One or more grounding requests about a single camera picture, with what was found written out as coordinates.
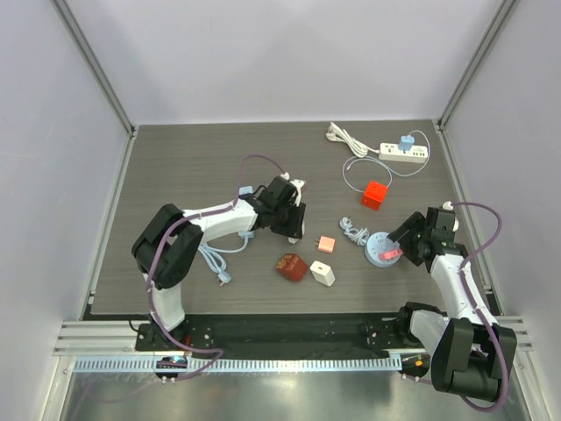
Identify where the pink charger plug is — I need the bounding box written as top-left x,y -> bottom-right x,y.
315,236 -> 336,253

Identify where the dark red charger plug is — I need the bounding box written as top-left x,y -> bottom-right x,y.
276,253 -> 309,282

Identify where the round blue socket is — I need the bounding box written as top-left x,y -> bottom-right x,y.
339,217 -> 401,268

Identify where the red cube socket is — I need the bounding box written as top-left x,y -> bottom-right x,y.
360,181 -> 388,211

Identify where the blue power strip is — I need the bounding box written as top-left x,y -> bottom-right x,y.
192,186 -> 257,285

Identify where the white charger plug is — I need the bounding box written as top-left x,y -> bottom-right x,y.
309,260 -> 336,287

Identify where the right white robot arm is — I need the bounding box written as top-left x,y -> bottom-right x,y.
388,202 -> 517,412

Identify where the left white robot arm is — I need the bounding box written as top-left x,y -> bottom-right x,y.
131,173 -> 306,351

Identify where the light blue charger plug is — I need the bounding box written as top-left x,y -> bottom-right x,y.
398,134 -> 415,153

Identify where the white power strip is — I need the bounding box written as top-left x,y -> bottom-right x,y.
325,121 -> 430,164

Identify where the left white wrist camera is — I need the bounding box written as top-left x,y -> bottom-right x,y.
280,172 -> 306,207

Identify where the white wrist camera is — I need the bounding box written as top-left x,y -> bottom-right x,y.
441,201 -> 459,232
280,172 -> 306,207

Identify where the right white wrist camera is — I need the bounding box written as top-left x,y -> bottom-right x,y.
441,201 -> 459,232

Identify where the white usb cable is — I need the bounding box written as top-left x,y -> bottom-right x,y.
342,129 -> 431,195

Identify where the right aluminium frame post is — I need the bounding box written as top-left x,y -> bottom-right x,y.
435,0 -> 522,132

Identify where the aluminium frame post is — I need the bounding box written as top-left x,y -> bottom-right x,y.
51,0 -> 138,139
435,0 -> 522,132

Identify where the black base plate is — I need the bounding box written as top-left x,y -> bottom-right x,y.
134,312 -> 448,361

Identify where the white slotted cable duct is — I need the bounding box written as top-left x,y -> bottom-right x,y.
74,354 -> 402,374

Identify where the left aluminium frame post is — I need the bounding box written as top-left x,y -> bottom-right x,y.
51,0 -> 138,139

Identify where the aluminium front rail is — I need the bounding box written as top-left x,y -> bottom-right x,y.
53,316 -> 533,355

